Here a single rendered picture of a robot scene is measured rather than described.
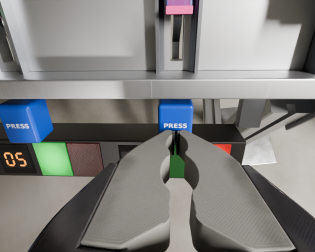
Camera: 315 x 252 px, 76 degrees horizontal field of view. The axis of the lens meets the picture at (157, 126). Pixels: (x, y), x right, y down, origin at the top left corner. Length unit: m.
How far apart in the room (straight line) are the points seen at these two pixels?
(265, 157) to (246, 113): 0.73
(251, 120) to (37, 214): 0.90
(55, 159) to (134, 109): 0.72
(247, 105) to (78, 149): 0.15
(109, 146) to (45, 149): 0.06
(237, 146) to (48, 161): 0.17
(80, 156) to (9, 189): 0.87
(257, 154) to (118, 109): 0.61
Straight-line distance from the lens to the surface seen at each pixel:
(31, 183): 1.00
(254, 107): 0.20
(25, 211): 1.01
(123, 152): 0.18
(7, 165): 0.23
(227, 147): 0.18
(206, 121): 0.55
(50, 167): 0.21
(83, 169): 0.20
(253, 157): 0.90
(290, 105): 0.25
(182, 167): 0.18
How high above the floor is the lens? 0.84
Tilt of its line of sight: 74 degrees down
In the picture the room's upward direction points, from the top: 8 degrees counter-clockwise
